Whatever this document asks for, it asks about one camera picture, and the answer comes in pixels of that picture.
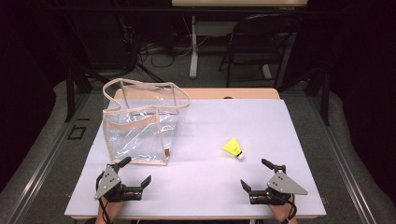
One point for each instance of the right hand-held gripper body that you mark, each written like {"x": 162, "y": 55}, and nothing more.
{"x": 283, "y": 185}

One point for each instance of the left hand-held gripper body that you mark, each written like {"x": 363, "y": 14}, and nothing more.
{"x": 107, "y": 182}

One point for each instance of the clear plastic tote bag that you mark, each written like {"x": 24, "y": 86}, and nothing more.
{"x": 140, "y": 130}

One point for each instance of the yellow shuttlecock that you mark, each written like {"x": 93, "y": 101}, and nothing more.
{"x": 233, "y": 146}

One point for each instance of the person's right hand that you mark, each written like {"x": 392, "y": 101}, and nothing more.
{"x": 281, "y": 211}

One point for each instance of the person's left hand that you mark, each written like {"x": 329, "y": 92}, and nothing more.
{"x": 113, "y": 210}

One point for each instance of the white table board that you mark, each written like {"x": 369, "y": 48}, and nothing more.
{"x": 218, "y": 174}

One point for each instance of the black metal stand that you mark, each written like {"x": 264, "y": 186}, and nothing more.
{"x": 325, "y": 96}
{"x": 71, "y": 93}

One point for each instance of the black folding chair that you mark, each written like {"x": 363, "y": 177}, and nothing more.
{"x": 258, "y": 46}

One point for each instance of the white desk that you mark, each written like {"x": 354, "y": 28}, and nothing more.
{"x": 194, "y": 46}

